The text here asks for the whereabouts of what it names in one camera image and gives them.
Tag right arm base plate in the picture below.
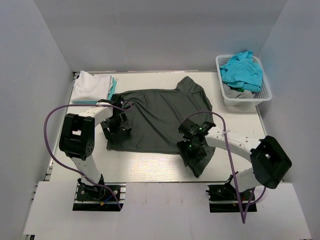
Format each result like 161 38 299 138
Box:
205 184 257 213

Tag white plastic basket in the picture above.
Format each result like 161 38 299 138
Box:
215 54 272 107

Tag green garment in basket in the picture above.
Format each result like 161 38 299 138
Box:
230 87 244 92

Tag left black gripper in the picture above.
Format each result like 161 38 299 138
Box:
101 113 132 141

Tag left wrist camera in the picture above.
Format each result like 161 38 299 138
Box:
97 94 124 109

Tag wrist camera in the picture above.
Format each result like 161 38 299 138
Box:
97 94 124 109
178 119 216 138

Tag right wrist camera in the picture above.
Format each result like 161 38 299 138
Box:
178 119 216 138

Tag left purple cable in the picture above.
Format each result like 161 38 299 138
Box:
44 100 133 211

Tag folded white t-shirt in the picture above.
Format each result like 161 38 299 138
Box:
70 70 112 102

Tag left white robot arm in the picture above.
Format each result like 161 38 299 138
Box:
59 95 132 200

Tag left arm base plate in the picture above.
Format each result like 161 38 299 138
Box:
72 183 126 212

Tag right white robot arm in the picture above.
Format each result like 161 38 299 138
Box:
177 119 292 200

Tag folded teal t-shirt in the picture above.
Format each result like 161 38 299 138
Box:
71 77 117 104

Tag dark grey t-shirt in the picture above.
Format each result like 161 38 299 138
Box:
106 76 217 179

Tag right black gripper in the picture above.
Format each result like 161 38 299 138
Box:
177 137 208 167

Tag crumpled grey t-shirt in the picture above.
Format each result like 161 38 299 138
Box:
223 84 255 99

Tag crumpled turquoise t-shirt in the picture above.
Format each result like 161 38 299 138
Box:
219 50 263 93

